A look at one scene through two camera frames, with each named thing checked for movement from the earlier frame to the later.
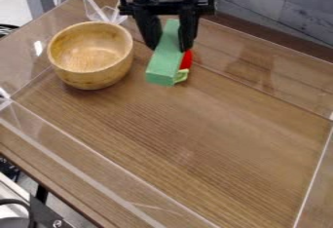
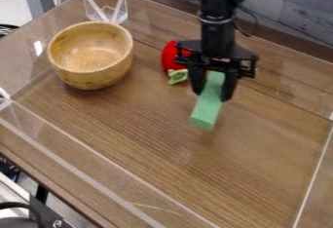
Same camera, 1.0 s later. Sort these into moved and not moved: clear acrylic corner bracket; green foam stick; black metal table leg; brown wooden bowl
Moved: green foam stick
Not moved: black metal table leg; clear acrylic corner bracket; brown wooden bowl
